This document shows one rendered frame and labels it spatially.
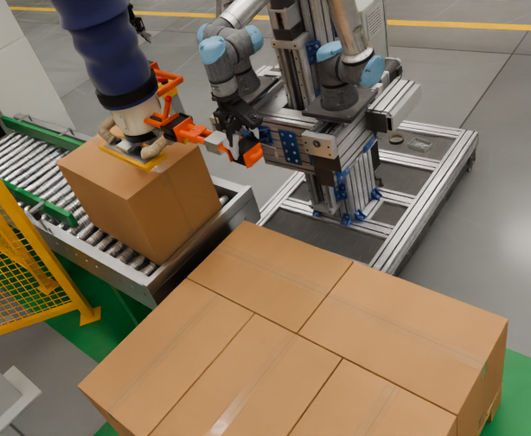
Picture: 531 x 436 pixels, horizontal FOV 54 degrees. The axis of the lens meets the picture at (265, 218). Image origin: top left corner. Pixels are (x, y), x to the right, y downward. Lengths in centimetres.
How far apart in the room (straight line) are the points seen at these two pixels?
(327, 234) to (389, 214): 34
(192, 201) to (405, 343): 109
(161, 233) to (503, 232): 176
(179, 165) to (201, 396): 94
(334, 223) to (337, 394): 121
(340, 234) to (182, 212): 86
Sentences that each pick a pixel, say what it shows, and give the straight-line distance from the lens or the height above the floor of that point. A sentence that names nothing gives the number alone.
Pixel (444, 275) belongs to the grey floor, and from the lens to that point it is 278.
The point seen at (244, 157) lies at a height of 123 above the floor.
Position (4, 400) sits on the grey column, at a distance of 303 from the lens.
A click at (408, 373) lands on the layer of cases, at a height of 54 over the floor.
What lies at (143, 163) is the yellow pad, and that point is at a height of 110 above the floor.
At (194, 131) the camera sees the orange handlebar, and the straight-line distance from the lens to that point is 182.
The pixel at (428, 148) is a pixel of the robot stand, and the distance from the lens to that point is 322.
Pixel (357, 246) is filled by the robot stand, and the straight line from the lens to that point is 266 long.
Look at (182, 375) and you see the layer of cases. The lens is 199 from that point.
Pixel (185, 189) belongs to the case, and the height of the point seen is 81.
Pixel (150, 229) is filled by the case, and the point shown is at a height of 76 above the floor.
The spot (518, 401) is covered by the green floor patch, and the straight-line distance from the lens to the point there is 241.
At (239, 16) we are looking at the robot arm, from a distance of 168.
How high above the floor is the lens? 209
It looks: 40 degrees down
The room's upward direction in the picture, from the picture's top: 18 degrees counter-clockwise
